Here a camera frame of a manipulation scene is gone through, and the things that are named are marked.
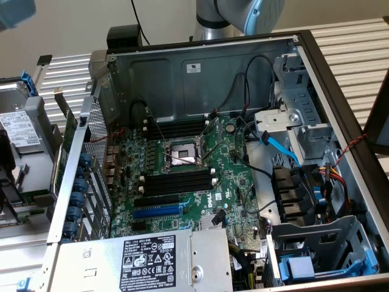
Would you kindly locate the blue disk caddy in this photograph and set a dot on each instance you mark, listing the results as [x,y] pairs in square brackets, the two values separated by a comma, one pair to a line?
[284,270]

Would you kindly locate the silver coin cell battery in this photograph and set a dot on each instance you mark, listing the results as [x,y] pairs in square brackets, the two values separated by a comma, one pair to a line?
[231,127]

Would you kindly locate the long black expansion slot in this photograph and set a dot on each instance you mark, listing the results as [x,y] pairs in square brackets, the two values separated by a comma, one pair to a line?
[158,200]

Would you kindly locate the silver metal bracket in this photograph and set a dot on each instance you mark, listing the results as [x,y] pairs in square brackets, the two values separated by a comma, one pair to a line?
[273,120]

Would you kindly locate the silver chipset heatsink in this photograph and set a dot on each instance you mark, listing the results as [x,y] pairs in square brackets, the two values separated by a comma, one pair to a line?
[206,223]

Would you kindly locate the small blue latch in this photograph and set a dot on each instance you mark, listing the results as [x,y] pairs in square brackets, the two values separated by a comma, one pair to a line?
[23,284]

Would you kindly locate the open grey PC case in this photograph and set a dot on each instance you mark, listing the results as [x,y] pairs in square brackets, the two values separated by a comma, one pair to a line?
[218,76]

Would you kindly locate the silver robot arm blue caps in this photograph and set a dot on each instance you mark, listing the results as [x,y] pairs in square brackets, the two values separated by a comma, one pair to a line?
[209,30]

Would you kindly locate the black box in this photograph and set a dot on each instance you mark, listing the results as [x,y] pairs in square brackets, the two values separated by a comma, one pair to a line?
[121,38]

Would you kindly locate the grey metal drive cage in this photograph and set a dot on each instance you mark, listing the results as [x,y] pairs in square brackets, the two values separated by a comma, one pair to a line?
[307,100]

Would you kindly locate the silver power supply unit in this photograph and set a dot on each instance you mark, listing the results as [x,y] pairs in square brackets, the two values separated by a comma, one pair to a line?
[100,261]

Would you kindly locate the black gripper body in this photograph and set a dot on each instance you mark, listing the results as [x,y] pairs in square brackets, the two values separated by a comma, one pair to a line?
[7,152]

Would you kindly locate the blue card retention clip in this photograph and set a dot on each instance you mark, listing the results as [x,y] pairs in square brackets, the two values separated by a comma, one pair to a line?
[78,199]
[86,159]
[80,172]
[81,185]
[74,213]
[70,228]

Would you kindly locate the green graphics card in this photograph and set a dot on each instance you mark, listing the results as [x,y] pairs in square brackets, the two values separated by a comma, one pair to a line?
[68,143]

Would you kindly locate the thin metal locking lever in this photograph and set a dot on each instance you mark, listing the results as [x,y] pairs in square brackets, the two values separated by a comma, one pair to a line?
[156,124]
[211,151]

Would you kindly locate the short black expansion slot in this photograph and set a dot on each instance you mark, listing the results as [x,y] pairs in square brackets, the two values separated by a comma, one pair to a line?
[139,225]

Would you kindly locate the RAM slot white latches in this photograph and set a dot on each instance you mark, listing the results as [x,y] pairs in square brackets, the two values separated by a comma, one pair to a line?
[182,130]
[182,123]
[182,183]
[182,172]

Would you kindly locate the grey parts rack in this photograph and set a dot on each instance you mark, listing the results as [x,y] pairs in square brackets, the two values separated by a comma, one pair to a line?
[33,170]

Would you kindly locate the CPU socket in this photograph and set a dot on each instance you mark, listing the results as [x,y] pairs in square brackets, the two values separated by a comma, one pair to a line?
[182,150]

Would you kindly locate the blue expansion slot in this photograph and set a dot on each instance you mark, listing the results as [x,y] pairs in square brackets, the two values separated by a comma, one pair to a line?
[158,210]

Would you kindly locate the green motherboard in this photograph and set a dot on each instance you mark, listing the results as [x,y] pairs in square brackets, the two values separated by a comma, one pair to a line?
[240,170]

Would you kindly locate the small black clip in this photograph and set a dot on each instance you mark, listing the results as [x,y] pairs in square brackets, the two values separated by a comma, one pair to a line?
[44,60]

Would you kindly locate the blue plastic disk rail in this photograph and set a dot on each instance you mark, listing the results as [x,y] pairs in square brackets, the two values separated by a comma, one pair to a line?
[30,85]

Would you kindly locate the grey disk bay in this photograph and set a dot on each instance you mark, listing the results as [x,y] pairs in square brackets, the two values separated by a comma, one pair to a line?
[334,231]

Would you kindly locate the silver hard disk white label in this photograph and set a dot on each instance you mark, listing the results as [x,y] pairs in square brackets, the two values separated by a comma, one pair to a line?
[21,124]

